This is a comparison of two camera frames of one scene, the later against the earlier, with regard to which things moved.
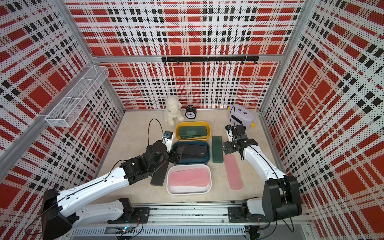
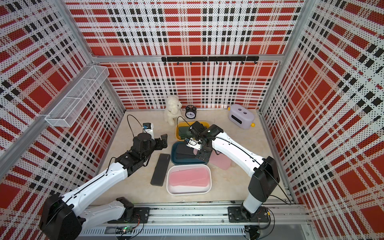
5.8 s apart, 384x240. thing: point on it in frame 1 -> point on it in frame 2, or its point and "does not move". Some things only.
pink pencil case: (234, 175) -> (219, 160)
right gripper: (227, 147) -> (202, 156)
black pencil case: (158, 177) does not move
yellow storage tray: (193, 123) does not move
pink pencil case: (190, 177) does not move
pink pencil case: (198, 177) does not move
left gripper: (173, 158) -> (159, 146)
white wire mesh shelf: (63, 114) does not move
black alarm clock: (190, 112) does not move
